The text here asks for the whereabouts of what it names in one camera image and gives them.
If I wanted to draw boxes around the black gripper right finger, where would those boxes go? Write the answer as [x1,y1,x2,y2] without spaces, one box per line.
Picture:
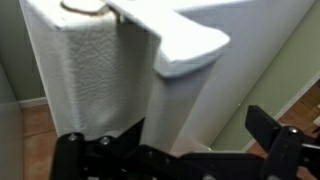
[245,105,282,152]

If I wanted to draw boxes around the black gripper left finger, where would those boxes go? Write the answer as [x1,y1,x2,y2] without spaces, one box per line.
[119,119,144,145]

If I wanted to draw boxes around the white fridge door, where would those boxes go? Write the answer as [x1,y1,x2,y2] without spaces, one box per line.
[106,0,316,155]

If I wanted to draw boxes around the white refrigerator body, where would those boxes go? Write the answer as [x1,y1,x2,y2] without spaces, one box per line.
[19,0,159,139]

